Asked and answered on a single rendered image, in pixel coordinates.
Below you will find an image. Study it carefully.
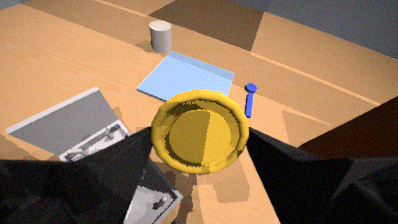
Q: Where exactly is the yellow plate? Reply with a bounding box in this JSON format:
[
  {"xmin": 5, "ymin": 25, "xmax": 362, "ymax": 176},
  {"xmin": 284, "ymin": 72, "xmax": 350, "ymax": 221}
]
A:
[{"xmin": 150, "ymin": 89, "xmax": 249, "ymax": 175}]

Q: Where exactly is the light blue flat mat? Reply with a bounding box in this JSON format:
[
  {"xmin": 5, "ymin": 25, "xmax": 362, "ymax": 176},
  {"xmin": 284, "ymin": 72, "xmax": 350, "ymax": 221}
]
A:
[{"xmin": 137, "ymin": 51, "xmax": 235, "ymax": 102}]

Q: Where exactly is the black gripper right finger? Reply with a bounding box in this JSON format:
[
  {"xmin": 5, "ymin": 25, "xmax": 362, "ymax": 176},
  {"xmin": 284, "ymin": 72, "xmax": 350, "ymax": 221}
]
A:
[{"xmin": 246, "ymin": 127, "xmax": 398, "ymax": 224}]

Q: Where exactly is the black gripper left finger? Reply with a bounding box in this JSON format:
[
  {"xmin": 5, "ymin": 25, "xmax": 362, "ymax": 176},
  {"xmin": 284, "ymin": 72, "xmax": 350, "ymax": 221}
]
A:
[{"xmin": 0, "ymin": 126, "xmax": 152, "ymax": 224}]

